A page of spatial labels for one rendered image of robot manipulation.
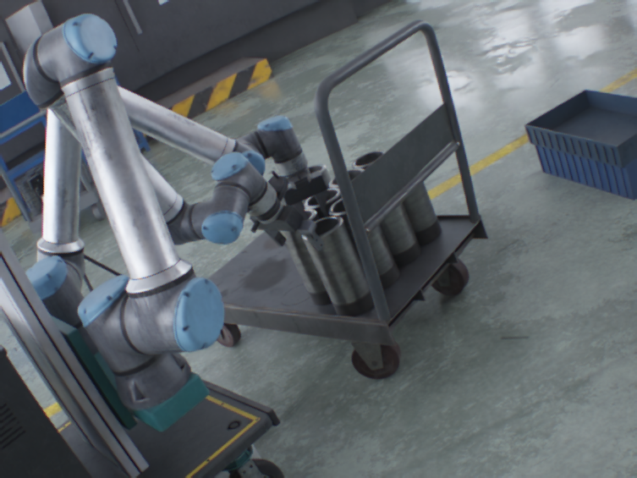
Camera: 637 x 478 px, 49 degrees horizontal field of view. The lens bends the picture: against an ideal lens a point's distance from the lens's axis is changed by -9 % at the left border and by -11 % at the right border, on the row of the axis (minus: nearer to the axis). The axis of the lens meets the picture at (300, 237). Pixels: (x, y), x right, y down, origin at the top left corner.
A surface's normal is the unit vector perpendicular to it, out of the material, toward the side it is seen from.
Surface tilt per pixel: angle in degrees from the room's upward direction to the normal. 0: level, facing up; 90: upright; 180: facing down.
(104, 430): 90
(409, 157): 98
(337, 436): 0
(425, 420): 0
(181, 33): 90
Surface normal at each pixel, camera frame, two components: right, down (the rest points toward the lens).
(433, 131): 0.73, 0.12
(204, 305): 0.86, -0.07
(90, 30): 0.79, -0.28
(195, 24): 0.32, 0.18
